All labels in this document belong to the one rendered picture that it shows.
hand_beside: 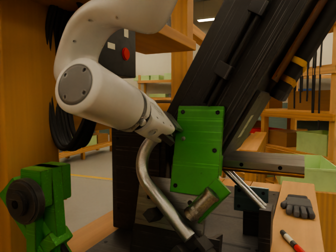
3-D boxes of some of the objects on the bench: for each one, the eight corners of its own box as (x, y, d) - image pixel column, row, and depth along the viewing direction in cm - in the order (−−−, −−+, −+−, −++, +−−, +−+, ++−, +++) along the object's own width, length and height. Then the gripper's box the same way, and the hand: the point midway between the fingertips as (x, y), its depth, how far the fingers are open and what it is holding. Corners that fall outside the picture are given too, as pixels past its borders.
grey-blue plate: (267, 235, 84) (269, 187, 82) (266, 238, 82) (268, 189, 81) (234, 229, 87) (235, 183, 86) (233, 232, 86) (233, 185, 85)
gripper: (96, 93, 59) (140, 114, 75) (138, 156, 52) (176, 164, 69) (122, 67, 57) (161, 94, 74) (168, 128, 51) (200, 143, 67)
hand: (165, 126), depth 69 cm, fingers closed on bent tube, 3 cm apart
